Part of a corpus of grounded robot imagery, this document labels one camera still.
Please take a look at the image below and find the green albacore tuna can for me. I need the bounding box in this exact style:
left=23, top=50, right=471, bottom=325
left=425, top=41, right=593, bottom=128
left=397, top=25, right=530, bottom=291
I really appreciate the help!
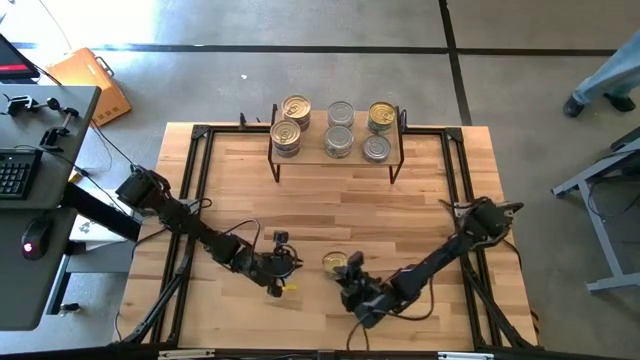
left=367, top=101, right=397, bottom=135
left=361, top=134, right=393, bottom=165
left=321, top=250, right=350, bottom=278

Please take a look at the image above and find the black screen with red line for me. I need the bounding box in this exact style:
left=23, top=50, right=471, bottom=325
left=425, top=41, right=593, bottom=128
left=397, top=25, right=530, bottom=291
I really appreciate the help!
left=0, top=32, right=41, bottom=84

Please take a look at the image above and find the blue-grey side table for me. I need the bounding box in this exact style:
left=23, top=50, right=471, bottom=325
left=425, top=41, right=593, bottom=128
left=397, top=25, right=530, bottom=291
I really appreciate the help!
left=551, top=124, right=640, bottom=294

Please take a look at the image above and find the person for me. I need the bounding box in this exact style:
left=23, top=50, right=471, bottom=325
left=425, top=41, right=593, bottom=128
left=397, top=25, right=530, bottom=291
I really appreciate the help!
left=563, top=29, right=640, bottom=119

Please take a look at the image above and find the black desk support beam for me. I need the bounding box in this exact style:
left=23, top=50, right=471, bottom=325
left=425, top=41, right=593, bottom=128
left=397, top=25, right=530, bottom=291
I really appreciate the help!
left=62, top=182, right=144, bottom=241

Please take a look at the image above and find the black keyboard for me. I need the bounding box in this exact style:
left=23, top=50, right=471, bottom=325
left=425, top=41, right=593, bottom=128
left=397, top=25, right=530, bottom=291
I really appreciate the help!
left=0, top=148, right=44, bottom=201

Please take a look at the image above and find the black computer mouse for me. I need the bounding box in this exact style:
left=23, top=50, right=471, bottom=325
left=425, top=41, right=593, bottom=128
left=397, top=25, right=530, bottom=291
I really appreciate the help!
left=20, top=217, right=54, bottom=261

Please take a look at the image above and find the black desk clamp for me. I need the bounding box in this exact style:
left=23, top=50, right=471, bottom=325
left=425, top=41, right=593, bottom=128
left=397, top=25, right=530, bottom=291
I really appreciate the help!
left=39, top=107, right=81, bottom=151
left=2, top=93, right=61, bottom=117

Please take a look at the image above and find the black table frame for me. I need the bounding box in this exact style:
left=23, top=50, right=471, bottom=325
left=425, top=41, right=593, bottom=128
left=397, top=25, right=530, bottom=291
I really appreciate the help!
left=117, top=123, right=539, bottom=351

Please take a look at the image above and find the white box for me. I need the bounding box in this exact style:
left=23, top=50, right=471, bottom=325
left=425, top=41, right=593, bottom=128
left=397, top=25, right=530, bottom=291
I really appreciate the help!
left=68, top=213, right=132, bottom=251

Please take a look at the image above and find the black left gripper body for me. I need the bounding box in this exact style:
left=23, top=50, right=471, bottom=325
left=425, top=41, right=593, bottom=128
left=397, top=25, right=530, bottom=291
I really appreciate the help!
left=244, top=247, right=304, bottom=287

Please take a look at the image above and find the dark grey desk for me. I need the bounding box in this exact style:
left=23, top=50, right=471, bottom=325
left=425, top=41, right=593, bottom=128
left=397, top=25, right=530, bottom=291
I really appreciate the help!
left=0, top=83, right=102, bottom=210
left=0, top=207, right=79, bottom=331

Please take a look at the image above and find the silver frame bracket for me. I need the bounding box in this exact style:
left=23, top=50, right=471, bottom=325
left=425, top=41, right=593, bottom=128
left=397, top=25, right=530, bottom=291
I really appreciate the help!
left=158, top=348, right=217, bottom=360
left=437, top=350, right=495, bottom=360

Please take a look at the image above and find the orange hard case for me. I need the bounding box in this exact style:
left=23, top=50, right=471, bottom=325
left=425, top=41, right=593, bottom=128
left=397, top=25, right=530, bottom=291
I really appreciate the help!
left=45, top=47, right=134, bottom=128

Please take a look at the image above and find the wooden shelf with black frame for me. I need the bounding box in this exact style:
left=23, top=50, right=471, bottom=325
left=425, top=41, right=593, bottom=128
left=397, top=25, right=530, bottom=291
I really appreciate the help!
left=267, top=103, right=406, bottom=185

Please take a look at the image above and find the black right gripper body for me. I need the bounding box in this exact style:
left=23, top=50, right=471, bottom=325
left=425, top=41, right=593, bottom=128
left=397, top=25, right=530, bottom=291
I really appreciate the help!
left=340, top=274, right=401, bottom=330

